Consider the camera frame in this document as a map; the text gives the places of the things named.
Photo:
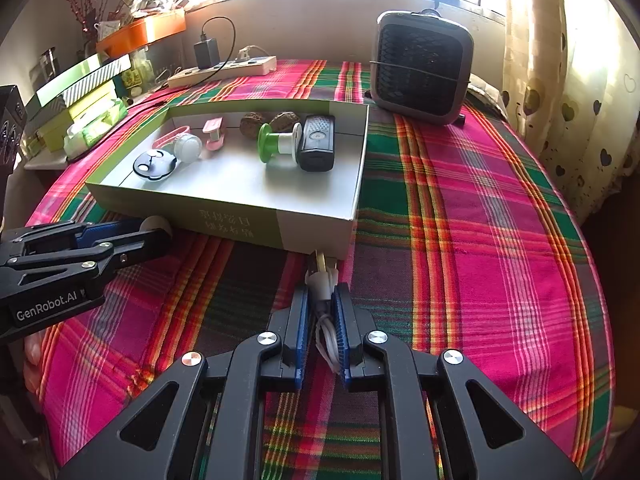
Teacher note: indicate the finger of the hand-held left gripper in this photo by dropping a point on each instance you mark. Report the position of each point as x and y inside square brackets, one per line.
[110, 231]
[140, 247]

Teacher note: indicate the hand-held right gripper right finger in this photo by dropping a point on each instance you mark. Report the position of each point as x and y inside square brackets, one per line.
[340, 347]

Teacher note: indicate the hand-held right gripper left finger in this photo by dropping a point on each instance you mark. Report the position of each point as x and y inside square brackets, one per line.
[300, 342]

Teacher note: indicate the white dome cap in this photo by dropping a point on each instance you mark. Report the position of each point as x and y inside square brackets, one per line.
[156, 224]

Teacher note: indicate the black round case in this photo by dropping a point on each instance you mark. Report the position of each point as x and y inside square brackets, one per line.
[150, 165]

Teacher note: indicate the white round jar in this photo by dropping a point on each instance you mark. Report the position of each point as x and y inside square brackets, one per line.
[187, 149]

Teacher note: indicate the pink and white clip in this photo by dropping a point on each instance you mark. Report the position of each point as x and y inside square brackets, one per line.
[167, 137]
[215, 132]

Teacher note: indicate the green and white cardboard box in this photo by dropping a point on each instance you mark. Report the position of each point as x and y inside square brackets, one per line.
[250, 180]

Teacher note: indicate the green and white knob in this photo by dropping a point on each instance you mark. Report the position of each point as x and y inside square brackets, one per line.
[267, 142]

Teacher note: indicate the brown carved walnut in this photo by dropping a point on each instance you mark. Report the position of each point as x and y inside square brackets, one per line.
[285, 121]
[251, 124]

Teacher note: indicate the black rectangular device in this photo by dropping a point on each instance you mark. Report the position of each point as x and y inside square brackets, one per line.
[315, 145]

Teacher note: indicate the person's left hand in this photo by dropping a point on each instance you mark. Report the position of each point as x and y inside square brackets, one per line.
[34, 349]

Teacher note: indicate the green tissue pack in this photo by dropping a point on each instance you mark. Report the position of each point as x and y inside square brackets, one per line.
[95, 130]

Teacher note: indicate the yellow-green box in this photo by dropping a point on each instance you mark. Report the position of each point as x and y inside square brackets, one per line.
[92, 100]

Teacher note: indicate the grey chevron box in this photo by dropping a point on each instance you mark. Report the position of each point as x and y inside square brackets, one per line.
[50, 107]

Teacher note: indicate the black patterned box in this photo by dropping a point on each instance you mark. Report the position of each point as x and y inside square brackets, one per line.
[12, 130]

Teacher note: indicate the green snack packet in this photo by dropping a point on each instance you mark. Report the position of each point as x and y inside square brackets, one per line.
[135, 77]

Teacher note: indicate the plaid tablecloth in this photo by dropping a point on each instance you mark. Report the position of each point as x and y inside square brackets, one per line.
[450, 210]

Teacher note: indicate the white power strip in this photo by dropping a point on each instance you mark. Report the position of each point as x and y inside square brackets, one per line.
[225, 71]

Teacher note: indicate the white patterned container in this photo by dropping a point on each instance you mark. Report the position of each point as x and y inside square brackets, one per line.
[108, 30]

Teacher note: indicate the black charger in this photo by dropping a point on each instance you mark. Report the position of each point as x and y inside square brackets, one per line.
[206, 52]

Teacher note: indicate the orange storage box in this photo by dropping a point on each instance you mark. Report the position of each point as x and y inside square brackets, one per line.
[150, 30]

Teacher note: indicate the white plug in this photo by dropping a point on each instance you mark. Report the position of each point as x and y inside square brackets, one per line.
[244, 55]

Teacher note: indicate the vase with red blossom branches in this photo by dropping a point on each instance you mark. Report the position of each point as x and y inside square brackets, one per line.
[82, 0]

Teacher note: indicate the clutter of paper packets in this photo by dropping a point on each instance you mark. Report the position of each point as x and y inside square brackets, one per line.
[155, 2]

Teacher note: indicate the beige pouch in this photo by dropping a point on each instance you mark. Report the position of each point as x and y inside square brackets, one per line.
[482, 91]

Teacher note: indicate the grey desktop heater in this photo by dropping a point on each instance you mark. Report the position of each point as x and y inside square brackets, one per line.
[420, 65]

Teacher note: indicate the heart patterned curtain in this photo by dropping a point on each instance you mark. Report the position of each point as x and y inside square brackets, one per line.
[565, 60]

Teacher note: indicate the picture frame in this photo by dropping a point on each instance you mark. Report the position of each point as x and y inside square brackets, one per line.
[44, 67]

